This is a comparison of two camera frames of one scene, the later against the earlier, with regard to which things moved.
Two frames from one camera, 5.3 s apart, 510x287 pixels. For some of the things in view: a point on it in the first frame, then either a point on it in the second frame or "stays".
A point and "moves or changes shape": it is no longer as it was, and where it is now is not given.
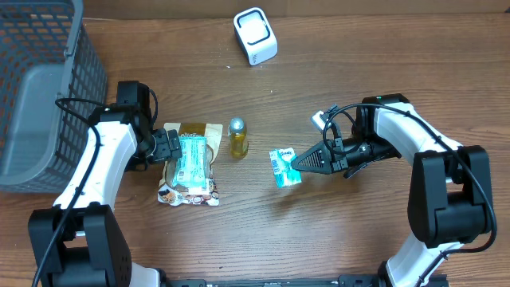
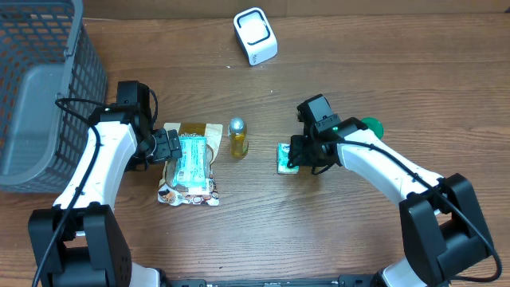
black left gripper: (169, 144) stays
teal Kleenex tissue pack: (285, 173) moves or changes shape
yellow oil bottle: (237, 135) stays
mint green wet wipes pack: (192, 169) stays
